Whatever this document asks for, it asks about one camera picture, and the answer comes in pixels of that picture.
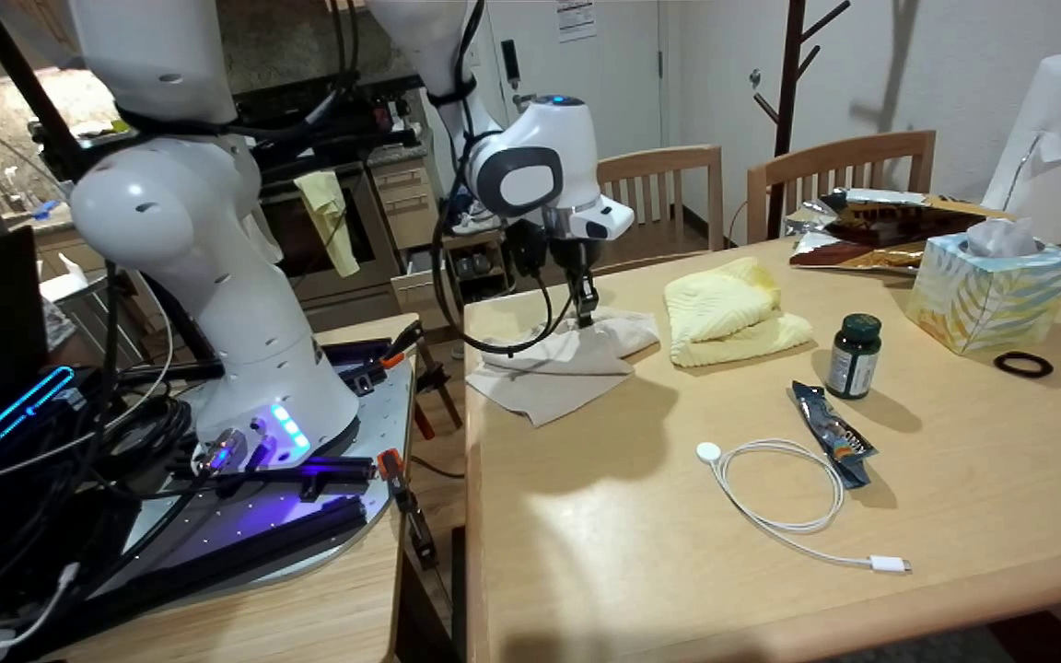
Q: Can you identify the white charging cable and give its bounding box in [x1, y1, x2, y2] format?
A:
[693, 437, 915, 578]

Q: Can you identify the yellow cloth on shelf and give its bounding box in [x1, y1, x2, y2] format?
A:
[295, 169, 360, 277]

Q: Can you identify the yellow towel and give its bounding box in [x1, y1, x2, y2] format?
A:
[664, 258, 815, 368]

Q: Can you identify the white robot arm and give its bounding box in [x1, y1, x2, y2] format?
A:
[69, 0, 635, 473]

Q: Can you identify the dark green pill bottle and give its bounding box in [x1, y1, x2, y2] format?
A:
[826, 314, 881, 396]

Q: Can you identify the white towel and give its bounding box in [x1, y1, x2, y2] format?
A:
[467, 314, 660, 426]

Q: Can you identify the black rubber ring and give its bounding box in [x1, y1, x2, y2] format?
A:
[993, 346, 1057, 384]

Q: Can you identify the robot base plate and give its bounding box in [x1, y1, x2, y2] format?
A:
[42, 323, 425, 630]

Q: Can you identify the wooden side table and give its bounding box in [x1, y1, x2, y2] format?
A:
[42, 333, 465, 663]

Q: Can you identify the silver foil snack bag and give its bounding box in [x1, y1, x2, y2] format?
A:
[786, 202, 860, 266]

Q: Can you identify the patterned tissue box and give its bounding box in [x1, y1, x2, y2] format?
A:
[911, 218, 1061, 353]

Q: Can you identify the wooden chair near towel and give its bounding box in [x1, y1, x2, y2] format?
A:
[597, 142, 721, 258]

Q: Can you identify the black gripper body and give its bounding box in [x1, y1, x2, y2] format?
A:
[541, 205, 608, 243]

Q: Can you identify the wooden coat rack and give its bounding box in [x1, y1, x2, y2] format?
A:
[748, 0, 854, 238]

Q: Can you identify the brown snack bags pile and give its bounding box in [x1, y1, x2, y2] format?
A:
[800, 188, 996, 271]

